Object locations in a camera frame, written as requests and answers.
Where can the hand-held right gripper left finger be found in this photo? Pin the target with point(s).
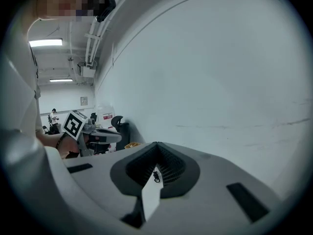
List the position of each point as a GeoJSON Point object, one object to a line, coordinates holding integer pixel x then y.
{"type": "Point", "coordinates": [97, 177]}

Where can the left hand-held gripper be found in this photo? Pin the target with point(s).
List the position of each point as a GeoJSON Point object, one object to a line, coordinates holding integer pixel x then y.
{"type": "Point", "coordinates": [73, 125]}

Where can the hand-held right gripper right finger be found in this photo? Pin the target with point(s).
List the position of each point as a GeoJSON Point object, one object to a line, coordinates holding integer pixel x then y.
{"type": "Point", "coordinates": [207, 199]}

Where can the person's left forearm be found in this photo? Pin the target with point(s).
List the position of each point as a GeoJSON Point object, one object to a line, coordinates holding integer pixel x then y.
{"type": "Point", "coordinates": [47, 139]}

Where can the person's left hand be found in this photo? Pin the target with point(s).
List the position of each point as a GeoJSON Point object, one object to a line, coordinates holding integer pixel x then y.
{"type": "Point", "coordinates": [71, 148]}

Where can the black office chair with headrest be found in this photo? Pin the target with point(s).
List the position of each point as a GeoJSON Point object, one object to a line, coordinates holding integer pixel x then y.
{"type": "Point", "coordinates": [121, 131]}

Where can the white box with red label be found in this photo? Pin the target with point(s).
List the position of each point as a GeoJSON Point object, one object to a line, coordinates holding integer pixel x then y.
{"type": "Point", "coordinates": [106, 115]}

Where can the yellow woven tissue basket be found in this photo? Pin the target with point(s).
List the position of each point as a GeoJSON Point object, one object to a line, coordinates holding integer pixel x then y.
{"type": "Point", "coordinates": [133, 145]}

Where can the white table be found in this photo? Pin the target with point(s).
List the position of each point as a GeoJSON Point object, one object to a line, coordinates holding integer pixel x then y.
{"type": "Point", "coordinates": [151, 199]}

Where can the white ceiling junction box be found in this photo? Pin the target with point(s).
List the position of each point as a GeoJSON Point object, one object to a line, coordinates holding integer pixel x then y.
{"type": "Point", "coordinates": [87, 70]}

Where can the long ceiling light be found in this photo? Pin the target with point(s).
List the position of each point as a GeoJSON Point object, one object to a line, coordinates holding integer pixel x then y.
{"type": "Point", "coordinates": [61, 80]}
{"type": "Point", "coordinates": [45, 43]}

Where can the white ceiling pipe bundle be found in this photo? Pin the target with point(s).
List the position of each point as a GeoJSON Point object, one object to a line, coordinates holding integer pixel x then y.
{"type": "Point", "coordinates": [95, 33]}

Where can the person's beige shirt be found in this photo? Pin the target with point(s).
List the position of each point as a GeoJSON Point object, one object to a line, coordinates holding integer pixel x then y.
{"type": "Point", "coordinates": [22, 82]}

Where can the person's head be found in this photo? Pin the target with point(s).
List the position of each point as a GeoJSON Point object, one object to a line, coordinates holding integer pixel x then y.
{"type": "Point", "coordinates": [61, 1]}

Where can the framed wall notice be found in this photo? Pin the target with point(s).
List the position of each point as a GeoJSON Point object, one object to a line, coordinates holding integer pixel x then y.
{"type": "Point", "coordinates": [84, 101]}

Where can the black head-mounted camera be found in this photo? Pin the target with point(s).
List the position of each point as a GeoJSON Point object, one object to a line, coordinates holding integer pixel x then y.
{"type": "Point", "coordinates": [106, 7]}

